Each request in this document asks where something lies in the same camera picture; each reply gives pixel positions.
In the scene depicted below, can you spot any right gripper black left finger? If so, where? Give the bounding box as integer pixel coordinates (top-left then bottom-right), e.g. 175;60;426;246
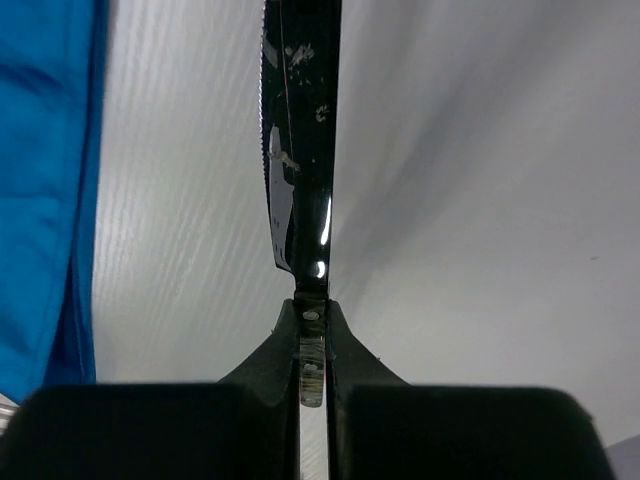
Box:
1;300;300;479

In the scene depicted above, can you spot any blue cloth napkin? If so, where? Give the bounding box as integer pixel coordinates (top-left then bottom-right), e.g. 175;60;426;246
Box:
1;1;109;404

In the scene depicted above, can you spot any black handled steak knife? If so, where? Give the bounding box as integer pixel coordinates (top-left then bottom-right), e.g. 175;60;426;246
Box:
259;1;342;408

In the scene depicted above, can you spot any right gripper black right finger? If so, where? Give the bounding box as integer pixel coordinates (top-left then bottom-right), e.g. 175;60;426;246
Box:
325;301;615;479

